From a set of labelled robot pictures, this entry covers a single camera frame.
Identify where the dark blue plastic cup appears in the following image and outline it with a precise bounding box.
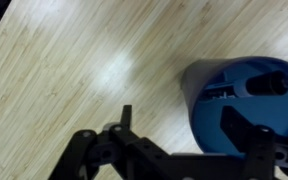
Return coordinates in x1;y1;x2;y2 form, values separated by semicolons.
180;56;288;158

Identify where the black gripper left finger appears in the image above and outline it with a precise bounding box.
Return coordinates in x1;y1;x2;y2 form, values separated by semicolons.
48;104;172;180

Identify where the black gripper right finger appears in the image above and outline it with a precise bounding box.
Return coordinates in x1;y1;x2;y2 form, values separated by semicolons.
220;106;288;180

